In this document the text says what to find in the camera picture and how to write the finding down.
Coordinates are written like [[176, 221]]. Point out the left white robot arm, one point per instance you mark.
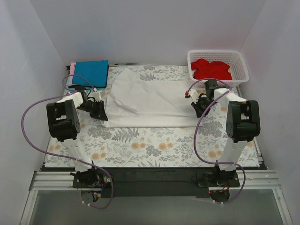
[[64, 125]]

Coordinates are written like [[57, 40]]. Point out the red t shirt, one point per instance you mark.
[[215, 69]]

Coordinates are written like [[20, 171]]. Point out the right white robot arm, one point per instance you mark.
[[242, 126]]

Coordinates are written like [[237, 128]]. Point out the aluminium mounting rail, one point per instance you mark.
[[64, 181]]

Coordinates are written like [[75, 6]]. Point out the blue folded t shirt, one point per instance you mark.
[[90, 72]]

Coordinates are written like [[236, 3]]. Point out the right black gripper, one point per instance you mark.
[[198, 107]]

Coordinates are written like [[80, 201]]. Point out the floral table mat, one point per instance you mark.
[[167, 147]]

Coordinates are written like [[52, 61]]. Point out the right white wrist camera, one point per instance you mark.
[[194, 95]]

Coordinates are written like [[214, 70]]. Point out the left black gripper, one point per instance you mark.
[[97, 110]]

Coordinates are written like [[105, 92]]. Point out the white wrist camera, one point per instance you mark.
[[194, 95], [97, 96]]

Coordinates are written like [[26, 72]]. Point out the teal folded t shirt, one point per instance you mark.
[[98, 83]]

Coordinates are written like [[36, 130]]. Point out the white t shirt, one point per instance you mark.
[[134, 103]]

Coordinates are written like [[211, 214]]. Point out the pink folded t shirt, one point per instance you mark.
[[72, 70]]

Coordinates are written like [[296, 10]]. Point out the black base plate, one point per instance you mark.
[[109, 187]]

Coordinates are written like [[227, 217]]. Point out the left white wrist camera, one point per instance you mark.
[[97, 96]]

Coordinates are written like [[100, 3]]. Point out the white plastic basket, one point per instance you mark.
[[234, 59]]

